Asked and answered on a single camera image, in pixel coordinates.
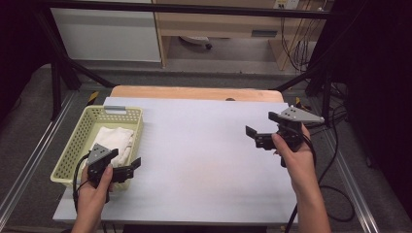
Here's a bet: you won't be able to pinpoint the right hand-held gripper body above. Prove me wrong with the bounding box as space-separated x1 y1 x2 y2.
277 106 325 152

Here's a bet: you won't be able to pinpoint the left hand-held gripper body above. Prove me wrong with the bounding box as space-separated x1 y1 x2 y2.
86 143 113 188

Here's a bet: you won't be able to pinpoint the white cloth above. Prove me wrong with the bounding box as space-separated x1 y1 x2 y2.
86 125 135 169

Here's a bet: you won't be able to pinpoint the pale yellow perforated plastic basket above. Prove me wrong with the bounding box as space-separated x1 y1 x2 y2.
50 105 145 192

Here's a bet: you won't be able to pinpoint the person's left hand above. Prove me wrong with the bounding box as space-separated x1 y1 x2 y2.
75 164 115 224

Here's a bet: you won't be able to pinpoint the person's right hand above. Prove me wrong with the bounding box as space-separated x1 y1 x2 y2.
271 124 320 195

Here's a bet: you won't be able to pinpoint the yellow black tape marker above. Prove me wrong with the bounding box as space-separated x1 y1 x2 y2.
86 90 100 106
294 96 310 112

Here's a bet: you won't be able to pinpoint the black metal stand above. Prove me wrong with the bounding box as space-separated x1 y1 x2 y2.
273 59 334 128
35 9 116 121

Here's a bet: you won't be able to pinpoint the pale blue table board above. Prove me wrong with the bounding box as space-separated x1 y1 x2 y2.
52 96 300 226

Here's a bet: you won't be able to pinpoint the wooden table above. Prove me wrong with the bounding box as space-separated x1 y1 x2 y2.
110 84 286 104

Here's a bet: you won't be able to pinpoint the black curtain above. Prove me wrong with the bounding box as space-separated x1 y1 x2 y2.
310 0 412 221
0 0 52 122

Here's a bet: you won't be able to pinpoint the office chair base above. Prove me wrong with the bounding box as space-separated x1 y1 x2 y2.
178 35 214 51

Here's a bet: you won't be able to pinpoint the light wooden desk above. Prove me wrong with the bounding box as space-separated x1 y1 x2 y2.
152 0 334 71

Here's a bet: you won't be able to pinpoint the white cabinet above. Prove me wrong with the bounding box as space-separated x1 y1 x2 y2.
49 0 162 63

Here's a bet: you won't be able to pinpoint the black metal crossbar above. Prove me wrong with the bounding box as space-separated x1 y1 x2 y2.
42 0 331 19

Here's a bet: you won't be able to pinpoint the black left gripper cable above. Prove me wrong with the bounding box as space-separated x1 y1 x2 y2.
72 152 91 215

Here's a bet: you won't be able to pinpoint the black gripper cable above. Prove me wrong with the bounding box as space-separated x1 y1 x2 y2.
284 127 319 233
72 152 91 215

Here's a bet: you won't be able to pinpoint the black floor cables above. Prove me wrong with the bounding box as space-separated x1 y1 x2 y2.
304 82 357 224

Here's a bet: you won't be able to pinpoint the aluminium floor rail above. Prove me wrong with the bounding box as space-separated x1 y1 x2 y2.
310 96 381 233
0 91 77 222

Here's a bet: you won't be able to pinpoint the hanging black cables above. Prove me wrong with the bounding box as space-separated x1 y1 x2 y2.
280 16 320 73

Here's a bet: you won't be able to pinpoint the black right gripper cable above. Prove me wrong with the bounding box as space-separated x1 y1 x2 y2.
284 127 319 233

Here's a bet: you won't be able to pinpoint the white wall socket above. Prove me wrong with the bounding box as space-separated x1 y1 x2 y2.
273 0 300 10

